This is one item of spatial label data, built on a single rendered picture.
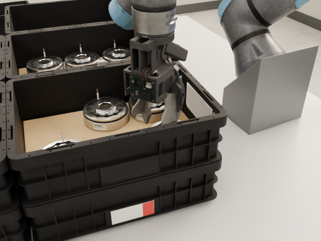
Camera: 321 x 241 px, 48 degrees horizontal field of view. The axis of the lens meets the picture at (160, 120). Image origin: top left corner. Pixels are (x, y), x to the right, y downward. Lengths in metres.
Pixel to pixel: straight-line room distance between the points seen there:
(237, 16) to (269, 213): 0.53
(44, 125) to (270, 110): 0.60
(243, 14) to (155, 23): 0.48
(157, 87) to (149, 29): 0.10
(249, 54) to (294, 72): 0.13
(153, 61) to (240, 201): 0.39
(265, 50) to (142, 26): 0.48
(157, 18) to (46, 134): 0.38
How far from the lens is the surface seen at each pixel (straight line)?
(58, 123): 0.87
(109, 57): 1.10
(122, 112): 0.83
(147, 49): 0.61
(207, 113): 0.75
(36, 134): 0.85
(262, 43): 1.04
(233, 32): 1.07
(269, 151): 1.01
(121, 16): 0.77
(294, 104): 1.12
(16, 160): 0.63
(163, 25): 0.62
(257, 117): 1.04
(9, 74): 0.90
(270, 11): 1.04
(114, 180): 0.69
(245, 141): 1.03
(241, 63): 1.04
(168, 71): 0.66
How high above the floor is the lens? 1.30
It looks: 34 degrees down
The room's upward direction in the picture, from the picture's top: straight up
